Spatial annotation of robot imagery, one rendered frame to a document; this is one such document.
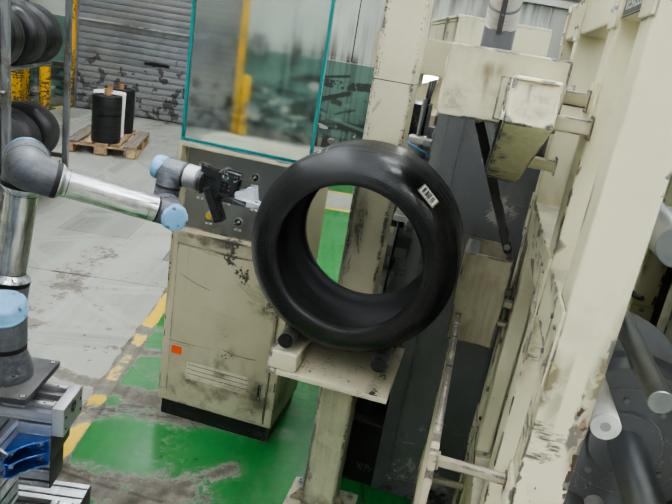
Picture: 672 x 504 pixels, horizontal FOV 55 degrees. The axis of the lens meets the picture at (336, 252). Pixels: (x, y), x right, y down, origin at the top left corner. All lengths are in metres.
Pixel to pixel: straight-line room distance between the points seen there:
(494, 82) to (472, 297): 0.86
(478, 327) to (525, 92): 0.98
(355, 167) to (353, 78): 9.10
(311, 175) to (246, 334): 1.21
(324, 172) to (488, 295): 0.68
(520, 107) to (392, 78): 0.80
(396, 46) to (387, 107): 0.18
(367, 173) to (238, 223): 1.09
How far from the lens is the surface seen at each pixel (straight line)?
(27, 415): 2.02
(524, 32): 5.23
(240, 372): 2.88
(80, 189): 1.83
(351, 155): 1.72
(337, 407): 2.38
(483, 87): 1.39
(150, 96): 11.30
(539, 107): 1.30
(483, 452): 2.30
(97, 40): 11.55
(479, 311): 2.08
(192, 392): 3.02
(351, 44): 10.83
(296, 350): 1.94
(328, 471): 2.54
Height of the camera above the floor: 1.75
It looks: 18 degrees down
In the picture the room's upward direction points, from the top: 10 degrees clockwise
